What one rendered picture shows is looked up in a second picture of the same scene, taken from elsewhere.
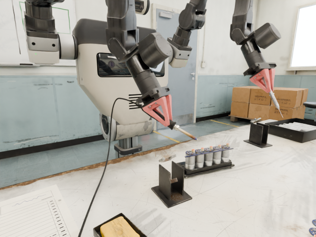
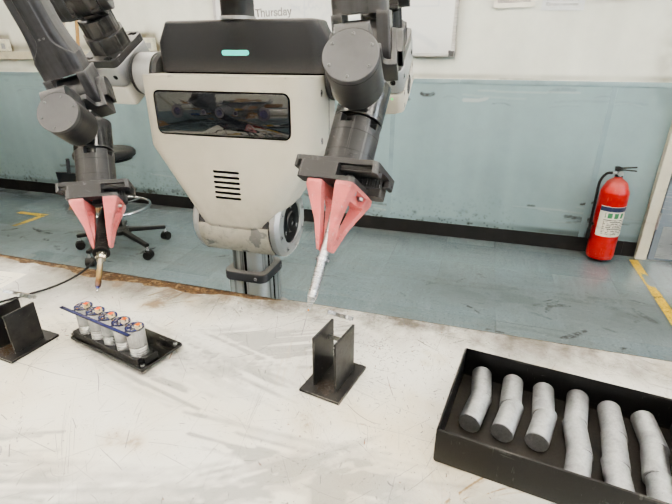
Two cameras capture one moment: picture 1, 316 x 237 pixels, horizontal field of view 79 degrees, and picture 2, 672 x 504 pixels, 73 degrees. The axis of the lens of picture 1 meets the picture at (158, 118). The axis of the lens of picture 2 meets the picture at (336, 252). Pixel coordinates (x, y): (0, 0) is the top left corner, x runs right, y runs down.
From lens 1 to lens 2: 87 cm
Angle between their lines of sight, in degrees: 50
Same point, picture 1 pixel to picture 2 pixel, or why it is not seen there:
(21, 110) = not seen: hidden behind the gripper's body
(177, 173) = (19, 320)
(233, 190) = (50, 392)
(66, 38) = (140, 62)
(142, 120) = (244, 225)
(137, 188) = not seen: hidden behind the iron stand
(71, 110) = (419, 158)
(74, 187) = (21, 285)
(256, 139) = (319, 365)
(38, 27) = (95, 52)
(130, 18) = (52, 59)
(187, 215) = not seen: outside the picture
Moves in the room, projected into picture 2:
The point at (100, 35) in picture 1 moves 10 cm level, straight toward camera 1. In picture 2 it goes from (190, 50) to (147, 50)
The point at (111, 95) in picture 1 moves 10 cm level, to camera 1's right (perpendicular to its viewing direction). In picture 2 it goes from (182, 167) to (202, 176)
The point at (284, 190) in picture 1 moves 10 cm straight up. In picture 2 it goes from (68, 448) to (45, 375)
